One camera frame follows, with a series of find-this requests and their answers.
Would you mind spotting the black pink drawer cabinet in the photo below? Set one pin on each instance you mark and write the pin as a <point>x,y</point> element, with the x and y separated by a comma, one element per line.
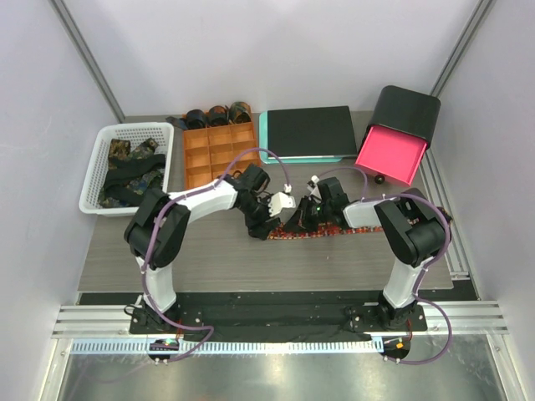
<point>399,132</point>

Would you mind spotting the orange compartment tray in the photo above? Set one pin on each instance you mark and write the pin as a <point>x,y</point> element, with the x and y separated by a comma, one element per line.
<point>208,151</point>

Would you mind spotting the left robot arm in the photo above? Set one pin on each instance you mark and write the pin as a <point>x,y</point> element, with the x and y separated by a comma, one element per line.
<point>157,230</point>

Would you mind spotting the dark floral tie in basket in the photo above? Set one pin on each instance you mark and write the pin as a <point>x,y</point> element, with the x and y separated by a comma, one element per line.
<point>121,150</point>

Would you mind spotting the rolled brown floral tie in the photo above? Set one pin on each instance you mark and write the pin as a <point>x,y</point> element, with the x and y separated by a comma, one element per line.
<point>218,116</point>

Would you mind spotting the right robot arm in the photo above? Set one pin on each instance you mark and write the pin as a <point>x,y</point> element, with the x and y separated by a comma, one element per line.
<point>417,232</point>

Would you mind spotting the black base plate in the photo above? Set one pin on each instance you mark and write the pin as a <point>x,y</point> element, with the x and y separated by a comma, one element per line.
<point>266,317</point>

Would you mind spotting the black tie in basket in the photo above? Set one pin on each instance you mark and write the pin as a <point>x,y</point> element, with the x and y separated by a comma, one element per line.
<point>126,185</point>

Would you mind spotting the black notebook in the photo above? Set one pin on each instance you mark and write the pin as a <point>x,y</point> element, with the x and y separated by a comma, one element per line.
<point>309,132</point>

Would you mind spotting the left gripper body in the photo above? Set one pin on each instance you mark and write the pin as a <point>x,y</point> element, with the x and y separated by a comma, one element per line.
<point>256,210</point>

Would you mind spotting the white perforated plastic basket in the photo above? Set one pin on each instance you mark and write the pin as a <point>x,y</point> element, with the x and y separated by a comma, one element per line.
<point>136,133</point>

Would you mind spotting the teal tray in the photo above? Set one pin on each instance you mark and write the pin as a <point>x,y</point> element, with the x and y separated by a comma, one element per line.
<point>269,160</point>

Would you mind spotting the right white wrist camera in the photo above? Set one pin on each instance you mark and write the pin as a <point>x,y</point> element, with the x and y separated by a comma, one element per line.
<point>313,189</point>

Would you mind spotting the white slotted cable duct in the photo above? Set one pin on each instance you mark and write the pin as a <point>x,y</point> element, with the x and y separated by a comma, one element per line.
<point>164,346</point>

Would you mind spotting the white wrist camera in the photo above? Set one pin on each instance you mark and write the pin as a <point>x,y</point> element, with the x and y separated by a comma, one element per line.
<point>280,201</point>
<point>313,189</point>

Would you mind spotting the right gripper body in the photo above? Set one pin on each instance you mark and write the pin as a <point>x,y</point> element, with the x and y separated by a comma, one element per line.
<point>320,210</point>

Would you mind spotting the aluminium rail frame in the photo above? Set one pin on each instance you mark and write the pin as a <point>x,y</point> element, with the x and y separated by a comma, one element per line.
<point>99,321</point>

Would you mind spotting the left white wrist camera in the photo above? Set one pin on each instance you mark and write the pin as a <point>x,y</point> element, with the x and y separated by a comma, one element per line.
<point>280,201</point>

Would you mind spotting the multicoloured plaid tie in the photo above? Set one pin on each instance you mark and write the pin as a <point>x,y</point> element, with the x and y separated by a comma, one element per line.
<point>326,231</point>

